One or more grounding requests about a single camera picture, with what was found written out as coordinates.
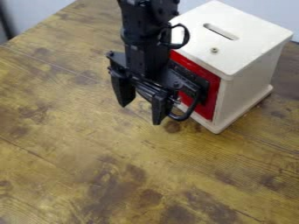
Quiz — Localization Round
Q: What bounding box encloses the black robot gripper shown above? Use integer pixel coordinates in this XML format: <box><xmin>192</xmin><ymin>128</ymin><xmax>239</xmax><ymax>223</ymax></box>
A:
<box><xmin>107</xmin><ymin>45</ymin><xmax>183</xmax><ymax>125</ymax></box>

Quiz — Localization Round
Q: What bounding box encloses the black metal drawer handle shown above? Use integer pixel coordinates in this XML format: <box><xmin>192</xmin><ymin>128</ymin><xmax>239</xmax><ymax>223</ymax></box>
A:
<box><xmin>168</xmin><ymin>60</ymin><xmax>210</xmax><ymax>122</ymax></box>

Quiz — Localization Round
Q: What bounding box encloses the red wooden drawer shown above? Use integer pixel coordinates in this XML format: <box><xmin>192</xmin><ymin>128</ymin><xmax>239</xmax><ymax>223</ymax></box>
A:
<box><xmin>171</xmin><ymin>50</ymin><xmax>220</xmax><ymax>121</ymax></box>

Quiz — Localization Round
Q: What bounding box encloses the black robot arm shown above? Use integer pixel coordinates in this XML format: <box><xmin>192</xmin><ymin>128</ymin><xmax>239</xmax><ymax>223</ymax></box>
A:
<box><xmin>107</xmin><ymin>0</ymin><xmax>180</xmax><ymax>125</ymax></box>

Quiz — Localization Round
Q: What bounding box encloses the white wooden box cabinet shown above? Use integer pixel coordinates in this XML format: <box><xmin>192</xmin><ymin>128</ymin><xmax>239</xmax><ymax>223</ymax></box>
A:
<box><xmin>171</xmin><ymin>0</ymin><xmax>294</xmax><ymax>134</ymax></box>

